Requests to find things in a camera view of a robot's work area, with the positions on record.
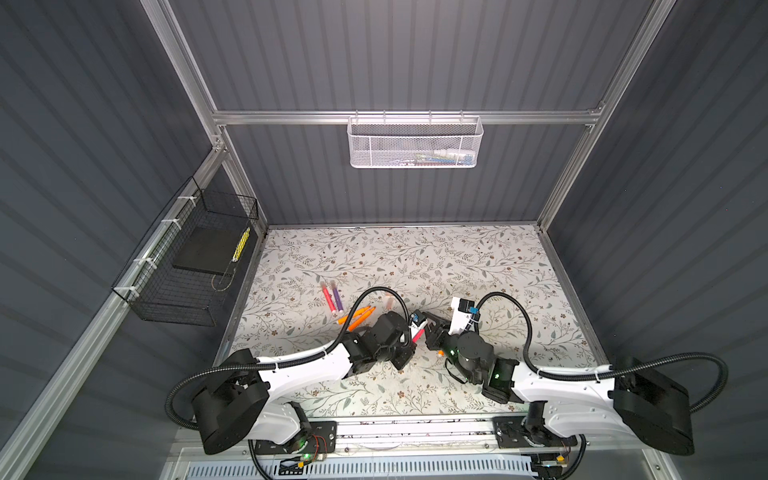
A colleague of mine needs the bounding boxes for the right black corrugated cable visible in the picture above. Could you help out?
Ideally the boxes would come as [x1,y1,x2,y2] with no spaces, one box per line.
[473,291,730,415]

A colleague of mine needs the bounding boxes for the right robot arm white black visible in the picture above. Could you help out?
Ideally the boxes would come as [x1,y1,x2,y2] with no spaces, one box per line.
[411,311,695,456]

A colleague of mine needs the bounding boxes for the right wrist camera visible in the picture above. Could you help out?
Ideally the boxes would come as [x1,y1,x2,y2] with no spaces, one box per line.
[449,297,480,335]

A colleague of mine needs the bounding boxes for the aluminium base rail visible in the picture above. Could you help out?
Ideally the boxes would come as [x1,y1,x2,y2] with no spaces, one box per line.
[169,412,648,460]

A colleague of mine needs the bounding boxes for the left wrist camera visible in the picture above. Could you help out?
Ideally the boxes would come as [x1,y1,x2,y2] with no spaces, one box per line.
[409,310,428,338]

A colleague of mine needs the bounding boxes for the black corrugated cable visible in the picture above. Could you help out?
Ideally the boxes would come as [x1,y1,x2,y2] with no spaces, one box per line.
[164,286,412,430]
[473,291,730,415]

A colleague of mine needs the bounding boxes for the orange marker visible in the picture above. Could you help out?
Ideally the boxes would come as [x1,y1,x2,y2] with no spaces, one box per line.
[348,307,376,331]
[337,306,371,325]

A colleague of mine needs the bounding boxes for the white vented cable duct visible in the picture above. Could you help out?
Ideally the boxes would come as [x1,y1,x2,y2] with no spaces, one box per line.
[182,455,538,480]

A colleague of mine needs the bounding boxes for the yellow marker in basket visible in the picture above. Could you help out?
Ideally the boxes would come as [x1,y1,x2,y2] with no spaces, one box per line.
[231,227,251,263]

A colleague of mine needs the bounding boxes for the items in white basket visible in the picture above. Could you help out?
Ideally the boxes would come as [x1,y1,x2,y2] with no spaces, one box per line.
[379,149,476,168]

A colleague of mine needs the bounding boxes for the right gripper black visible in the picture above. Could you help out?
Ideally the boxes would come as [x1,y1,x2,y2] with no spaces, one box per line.
[420,313,477,386]

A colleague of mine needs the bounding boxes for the white wire mesh basket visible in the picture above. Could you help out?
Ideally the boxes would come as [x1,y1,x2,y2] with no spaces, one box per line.
[346,115,484,169]

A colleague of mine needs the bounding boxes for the black wire mesh basket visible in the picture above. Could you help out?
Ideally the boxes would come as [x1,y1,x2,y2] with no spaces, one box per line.
[113,179,259,327]

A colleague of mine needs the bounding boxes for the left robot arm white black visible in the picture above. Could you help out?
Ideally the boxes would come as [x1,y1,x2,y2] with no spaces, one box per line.
[191,311,427,455]

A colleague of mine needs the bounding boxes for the purple marker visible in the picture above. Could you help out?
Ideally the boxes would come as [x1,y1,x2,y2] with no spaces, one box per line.
[330,281,344,314]

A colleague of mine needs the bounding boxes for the left black corrugated cable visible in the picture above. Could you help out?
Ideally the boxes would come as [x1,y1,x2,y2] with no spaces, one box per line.
[164,286,412,430]

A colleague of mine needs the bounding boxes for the black foam pad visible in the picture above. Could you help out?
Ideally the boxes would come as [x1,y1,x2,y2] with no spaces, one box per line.
[172,227,243,275]

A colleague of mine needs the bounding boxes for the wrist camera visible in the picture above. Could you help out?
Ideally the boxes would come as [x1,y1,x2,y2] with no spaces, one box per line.
[409,310,428,338]
[449,297,480,335]

